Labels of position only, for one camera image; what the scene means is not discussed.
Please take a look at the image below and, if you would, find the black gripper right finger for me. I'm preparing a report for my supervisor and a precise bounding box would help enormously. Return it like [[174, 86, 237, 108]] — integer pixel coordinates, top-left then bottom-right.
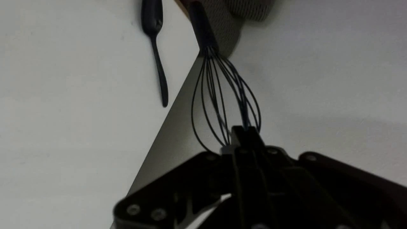
[[243, 127, 407, 229]]

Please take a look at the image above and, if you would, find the dark grey sofa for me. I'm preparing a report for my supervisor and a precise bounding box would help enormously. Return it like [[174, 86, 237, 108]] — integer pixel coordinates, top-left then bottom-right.
[[177, 0, 277, 57]]

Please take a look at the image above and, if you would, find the white table board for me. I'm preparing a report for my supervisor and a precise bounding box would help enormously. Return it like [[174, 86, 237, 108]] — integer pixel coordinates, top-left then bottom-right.
[[0, 0, 407, 229]]

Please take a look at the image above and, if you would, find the black spatula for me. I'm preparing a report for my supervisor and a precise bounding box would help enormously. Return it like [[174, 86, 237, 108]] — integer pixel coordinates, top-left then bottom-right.
[[141, 0, 168, 106]]

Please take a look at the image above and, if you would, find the black wire whisk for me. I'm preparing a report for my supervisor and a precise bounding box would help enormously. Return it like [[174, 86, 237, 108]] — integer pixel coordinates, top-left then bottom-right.
[[187, 0, 262, 151]]

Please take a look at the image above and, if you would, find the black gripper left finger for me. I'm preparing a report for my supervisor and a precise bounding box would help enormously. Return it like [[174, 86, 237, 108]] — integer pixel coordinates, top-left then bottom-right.
[[113, 125, 255, 229]]

